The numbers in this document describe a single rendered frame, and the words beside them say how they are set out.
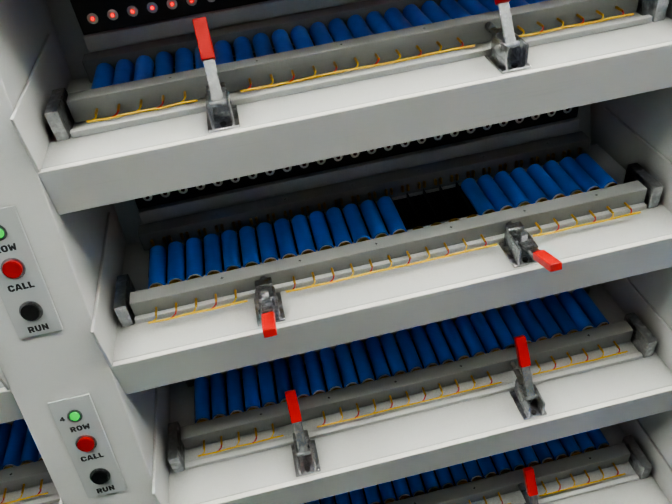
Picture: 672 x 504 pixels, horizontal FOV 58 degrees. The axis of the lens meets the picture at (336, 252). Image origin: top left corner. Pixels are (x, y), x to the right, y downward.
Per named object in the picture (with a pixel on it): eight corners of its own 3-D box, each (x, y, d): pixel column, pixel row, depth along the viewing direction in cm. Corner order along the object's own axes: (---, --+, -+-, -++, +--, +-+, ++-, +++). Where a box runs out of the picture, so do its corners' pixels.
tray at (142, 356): (683, 264, 66) (708, 193, 60) (125, 395, 61) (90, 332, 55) (588, 168, 81) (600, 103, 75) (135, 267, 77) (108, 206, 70)
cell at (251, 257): (256, 236, 71) (262, 272, 66) (240, 239, 71) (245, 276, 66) (253, 224, 70) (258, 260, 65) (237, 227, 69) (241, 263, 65)
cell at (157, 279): (168, 255, 70) (168, 293, 65) (152, 258, 70) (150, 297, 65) (163, 243, 69) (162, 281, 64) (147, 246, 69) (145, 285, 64)
